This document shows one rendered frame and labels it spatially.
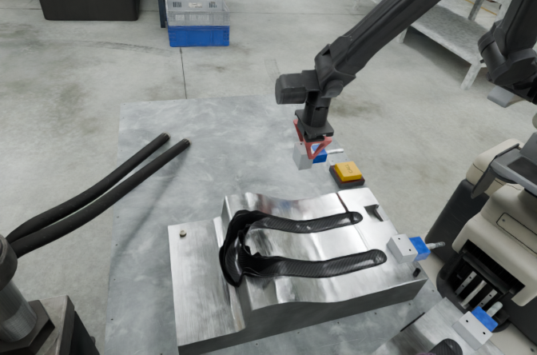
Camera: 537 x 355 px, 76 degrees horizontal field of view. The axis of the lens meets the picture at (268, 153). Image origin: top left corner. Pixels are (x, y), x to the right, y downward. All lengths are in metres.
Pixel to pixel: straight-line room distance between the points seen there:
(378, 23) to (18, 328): 0.79
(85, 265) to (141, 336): 1.14
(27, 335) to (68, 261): 1.14
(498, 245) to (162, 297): 0.85
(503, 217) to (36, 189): 2.15
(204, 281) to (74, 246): 1.29
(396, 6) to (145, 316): 0.72
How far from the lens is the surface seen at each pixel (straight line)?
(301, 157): 0.86
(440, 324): 0.81
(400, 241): 0.81
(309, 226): 0.81
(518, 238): 1.13
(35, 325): 0.81
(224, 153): 1.08
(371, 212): 0.91
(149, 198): 0.97
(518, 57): 0.84
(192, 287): 0.73
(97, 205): 0.82
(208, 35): 3.72
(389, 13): 0.63
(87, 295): 1.80
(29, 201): 2.26
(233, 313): 0.71
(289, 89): 0.73
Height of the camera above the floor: 1.50
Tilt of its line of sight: 40 degrees down
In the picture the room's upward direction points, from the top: 7 degrees clockwise
